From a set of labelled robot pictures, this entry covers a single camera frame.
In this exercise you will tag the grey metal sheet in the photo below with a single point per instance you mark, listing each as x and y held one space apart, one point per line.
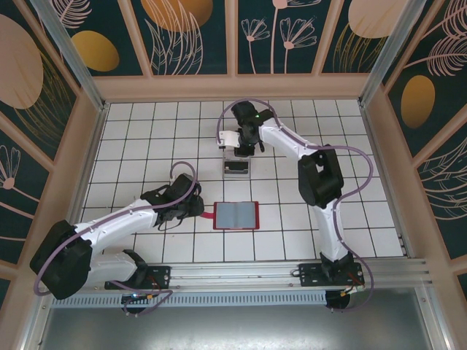
233 328

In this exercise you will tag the clear plastic box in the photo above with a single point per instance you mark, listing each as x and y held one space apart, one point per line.
236 176

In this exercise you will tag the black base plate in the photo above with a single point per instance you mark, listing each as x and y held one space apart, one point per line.
310 275
160 277

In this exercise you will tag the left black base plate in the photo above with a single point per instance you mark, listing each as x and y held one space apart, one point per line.
160 277

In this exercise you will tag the aluminium front rail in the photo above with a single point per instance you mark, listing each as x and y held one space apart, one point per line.
233 273

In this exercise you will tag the aluminium corner post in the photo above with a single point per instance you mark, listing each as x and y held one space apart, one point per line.
386 51
69 54

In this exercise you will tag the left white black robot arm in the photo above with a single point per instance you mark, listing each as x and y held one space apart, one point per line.
120 218

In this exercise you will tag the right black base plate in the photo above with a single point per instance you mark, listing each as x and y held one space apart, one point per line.
310 275

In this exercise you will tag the aluminium side rail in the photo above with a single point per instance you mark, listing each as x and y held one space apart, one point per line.
94 146
375 146

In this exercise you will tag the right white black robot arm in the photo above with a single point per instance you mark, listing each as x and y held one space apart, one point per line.
281 140

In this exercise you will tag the red card holder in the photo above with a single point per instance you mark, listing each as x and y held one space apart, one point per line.
237 215

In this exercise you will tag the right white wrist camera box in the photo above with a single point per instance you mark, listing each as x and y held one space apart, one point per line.
228 139

